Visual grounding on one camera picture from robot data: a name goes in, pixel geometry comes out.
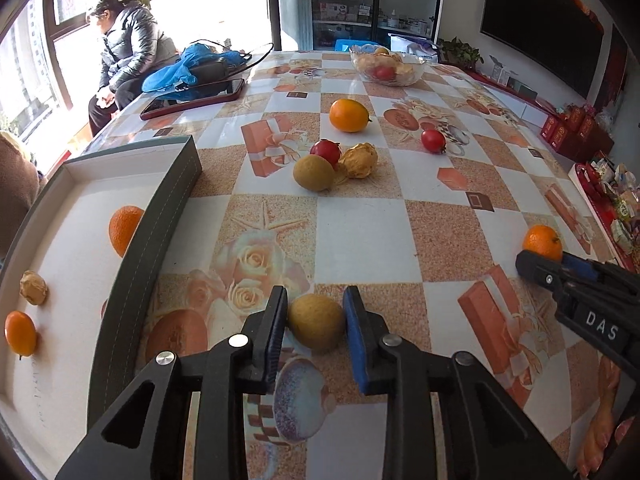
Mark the pile of snack packets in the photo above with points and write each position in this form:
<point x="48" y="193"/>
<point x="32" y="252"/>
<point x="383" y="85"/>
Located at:
<point x="620" y="195"/>

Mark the red wall hanging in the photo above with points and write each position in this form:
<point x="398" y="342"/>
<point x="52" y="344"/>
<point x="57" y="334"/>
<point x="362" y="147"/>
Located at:
<point x="617" y="70"/>

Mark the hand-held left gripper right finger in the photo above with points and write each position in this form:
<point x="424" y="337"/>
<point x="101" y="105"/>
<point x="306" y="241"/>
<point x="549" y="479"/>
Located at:
<point x="357" y="345"/>

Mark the black power bank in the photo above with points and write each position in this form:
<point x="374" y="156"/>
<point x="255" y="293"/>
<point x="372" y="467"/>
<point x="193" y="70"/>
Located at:
<point x="210" y="71"/>

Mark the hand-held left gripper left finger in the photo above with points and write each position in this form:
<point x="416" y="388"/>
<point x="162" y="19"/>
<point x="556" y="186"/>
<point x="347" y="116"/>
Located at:
<point x="270" y="340"/>

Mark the smartphone with red case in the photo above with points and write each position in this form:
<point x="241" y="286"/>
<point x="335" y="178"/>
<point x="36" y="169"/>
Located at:
<point x="195" y="96"/>

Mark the red round fruit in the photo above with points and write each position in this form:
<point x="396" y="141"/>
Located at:
<point x="384" y="72"/>

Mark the glass bowl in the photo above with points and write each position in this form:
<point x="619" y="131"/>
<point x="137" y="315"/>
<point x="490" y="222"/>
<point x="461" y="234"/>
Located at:
<point x="417" y="67"/>

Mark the small smooth orange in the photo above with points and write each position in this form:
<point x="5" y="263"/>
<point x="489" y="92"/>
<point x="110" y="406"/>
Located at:
<point x="20" y="332"/>

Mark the green potted plant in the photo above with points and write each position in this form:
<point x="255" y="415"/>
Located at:
<point x="457" y="52"/>

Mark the brown longan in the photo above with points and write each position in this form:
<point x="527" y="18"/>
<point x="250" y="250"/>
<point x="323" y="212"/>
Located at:
<point x="313" y="173"/>
<point x="315" y="322"/>

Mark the small white box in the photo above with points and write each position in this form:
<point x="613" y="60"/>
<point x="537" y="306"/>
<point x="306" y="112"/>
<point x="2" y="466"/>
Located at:
<point x="502" y="72"/>

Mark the black television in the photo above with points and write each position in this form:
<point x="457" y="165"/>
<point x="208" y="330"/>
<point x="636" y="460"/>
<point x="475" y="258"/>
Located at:
<point x="545" y="20"/>

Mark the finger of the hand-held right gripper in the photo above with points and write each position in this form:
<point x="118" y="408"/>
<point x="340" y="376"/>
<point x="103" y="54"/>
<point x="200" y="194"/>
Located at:
<point x="540" y="270"/>
<point x="580" y="266"/>

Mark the grey tray with white inside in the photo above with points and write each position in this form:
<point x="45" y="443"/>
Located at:
<point x="150" y="260"/>

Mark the white tv console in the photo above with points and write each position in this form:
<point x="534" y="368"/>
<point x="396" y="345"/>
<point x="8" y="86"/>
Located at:
<point x="510" y="95"/>

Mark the large smooth orange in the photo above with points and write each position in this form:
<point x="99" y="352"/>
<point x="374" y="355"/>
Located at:
<point x="349" y="115"/>

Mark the red snack tray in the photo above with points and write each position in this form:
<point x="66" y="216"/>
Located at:
<point x="590" y="190"/>

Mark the red gift box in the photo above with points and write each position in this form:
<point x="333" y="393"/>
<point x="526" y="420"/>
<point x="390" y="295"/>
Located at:
<point x="552" y="132"/>
<point x="576" y="119"/>
<point x="590" y="127"/>

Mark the blue plastic stool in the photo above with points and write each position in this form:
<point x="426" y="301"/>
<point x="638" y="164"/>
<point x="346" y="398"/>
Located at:
<point x="350" y="45"/>

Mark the white printed bag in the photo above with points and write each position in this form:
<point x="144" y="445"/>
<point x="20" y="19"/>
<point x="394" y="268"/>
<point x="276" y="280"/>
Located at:
<point x="415" y="45"/>

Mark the red cherry tomato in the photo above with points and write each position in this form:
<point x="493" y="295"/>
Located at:
<point x="103" y="308"/>
<point x="433" y="141"/>
<point x="324" y="151"/>

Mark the bumpy mandarin orange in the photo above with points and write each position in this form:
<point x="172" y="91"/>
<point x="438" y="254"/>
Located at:
<point x="542" y="240"/>
<point x="122" y="227"/>

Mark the orange citrus fruit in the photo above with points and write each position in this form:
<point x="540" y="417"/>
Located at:
<point x="381" y="51"/>

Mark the grey curtain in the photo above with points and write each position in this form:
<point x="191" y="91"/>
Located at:
<point x="287" y="5"/>

